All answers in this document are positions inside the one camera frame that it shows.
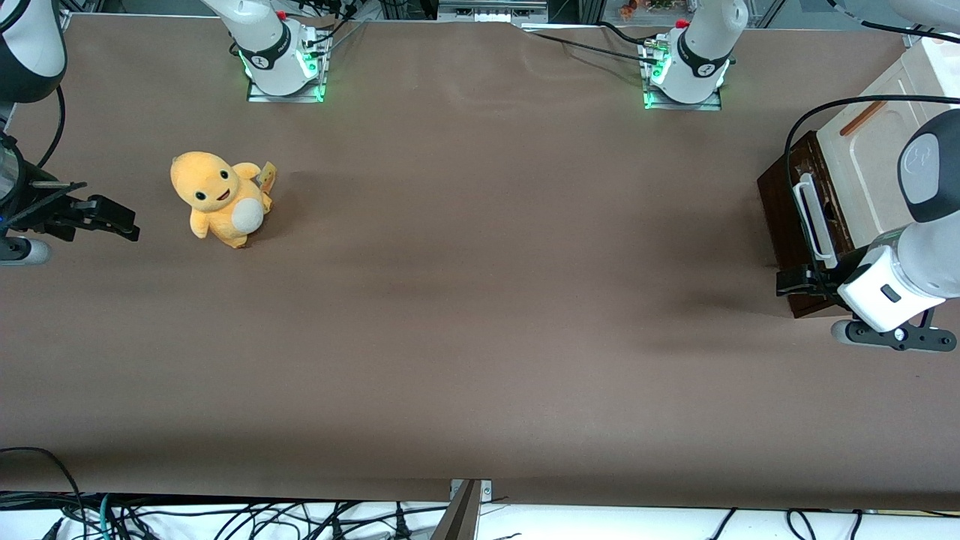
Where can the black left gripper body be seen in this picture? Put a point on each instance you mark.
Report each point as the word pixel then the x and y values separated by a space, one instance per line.
pixel 823 282

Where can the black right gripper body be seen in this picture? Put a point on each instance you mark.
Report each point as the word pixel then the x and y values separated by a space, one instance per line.
pixel 46 212

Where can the dark brown wooden drawer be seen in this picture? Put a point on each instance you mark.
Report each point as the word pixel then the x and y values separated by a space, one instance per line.
pixel 780 225

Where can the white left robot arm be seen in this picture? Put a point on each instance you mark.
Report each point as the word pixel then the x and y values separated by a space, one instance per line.
pixel 697 52

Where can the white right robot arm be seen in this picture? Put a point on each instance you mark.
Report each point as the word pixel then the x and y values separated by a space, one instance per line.
pixel 262 30

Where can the yellow plush toy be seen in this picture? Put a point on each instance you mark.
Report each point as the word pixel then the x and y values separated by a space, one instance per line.
pixel 217 191

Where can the small brown wooden bar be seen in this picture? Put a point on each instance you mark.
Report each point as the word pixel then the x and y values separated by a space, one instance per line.
pixel 862 118

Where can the small orange figure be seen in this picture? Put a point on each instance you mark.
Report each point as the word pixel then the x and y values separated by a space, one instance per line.
pixel 627 9

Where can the brown table cover sheet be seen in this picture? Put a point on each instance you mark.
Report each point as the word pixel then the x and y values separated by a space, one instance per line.
pixel 480 300

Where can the dark diagonal bar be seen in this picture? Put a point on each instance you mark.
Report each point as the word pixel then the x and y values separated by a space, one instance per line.
pixel 459 517

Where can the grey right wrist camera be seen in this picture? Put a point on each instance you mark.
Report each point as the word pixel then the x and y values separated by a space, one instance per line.
pixel 30 251

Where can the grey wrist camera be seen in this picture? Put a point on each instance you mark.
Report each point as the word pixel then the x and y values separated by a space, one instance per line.
pixel 30 251
pixel 844 332

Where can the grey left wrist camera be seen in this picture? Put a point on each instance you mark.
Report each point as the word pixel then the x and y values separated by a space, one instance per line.
pixel 844 332

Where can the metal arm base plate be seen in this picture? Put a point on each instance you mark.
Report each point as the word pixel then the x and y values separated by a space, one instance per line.
pixel 705 106
pixel 300 97

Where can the aluminium frame profile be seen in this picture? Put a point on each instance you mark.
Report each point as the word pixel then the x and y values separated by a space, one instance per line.
pixel 915 36

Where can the silver metal bracket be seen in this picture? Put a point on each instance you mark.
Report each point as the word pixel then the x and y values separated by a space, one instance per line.
pixel 485 491

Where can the grey metal rail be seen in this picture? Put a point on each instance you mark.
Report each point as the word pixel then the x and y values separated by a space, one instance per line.
pixel 491 11

